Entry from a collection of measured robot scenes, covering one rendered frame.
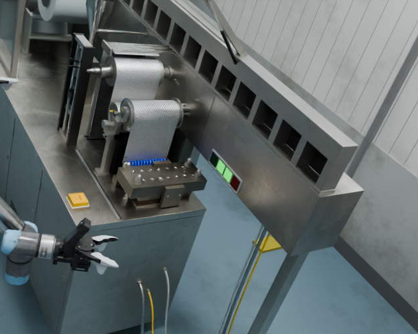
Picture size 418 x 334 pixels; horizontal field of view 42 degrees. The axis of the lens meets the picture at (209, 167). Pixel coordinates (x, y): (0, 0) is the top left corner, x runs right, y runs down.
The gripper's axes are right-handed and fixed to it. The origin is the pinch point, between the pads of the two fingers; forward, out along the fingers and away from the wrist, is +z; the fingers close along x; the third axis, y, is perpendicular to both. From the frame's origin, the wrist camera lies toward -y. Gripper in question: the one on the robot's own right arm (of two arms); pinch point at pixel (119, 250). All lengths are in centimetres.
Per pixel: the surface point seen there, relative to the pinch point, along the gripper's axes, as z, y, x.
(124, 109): 0, -16, -86
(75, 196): -14, 22, -69
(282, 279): 80, 31, -39
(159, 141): 20, -2, -90
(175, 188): 29, 12, -73
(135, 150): 9, 3, -86
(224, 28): 30, -64, -72
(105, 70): -11, -26, -105
